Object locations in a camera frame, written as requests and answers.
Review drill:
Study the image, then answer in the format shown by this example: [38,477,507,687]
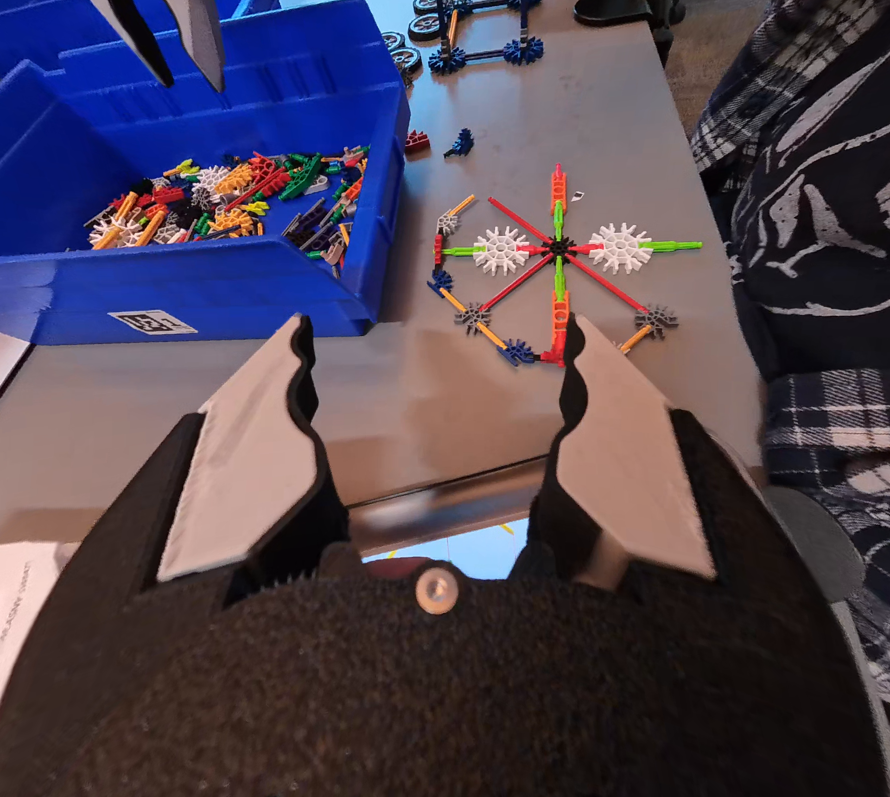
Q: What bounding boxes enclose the printed paper sheet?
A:
[0,540,79,690]

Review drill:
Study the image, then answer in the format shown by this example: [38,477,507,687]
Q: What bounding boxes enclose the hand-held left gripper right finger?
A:
[528,313,717,591]

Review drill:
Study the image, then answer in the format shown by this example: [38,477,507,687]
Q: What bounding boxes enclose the grey chair armrest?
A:
[763,484,866,603]

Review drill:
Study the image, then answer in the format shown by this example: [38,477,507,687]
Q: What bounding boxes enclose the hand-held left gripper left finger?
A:
[156,313,349,582]

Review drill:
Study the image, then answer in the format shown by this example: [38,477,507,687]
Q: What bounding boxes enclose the colourful construction toy wheel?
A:
[427,163,703,368]

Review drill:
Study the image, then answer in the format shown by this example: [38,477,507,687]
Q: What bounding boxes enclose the person in dark printed shirt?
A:
[692,0,890,701]

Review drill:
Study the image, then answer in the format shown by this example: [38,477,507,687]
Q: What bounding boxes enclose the pile of colourful toy pieces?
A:
[85,145,371,280]

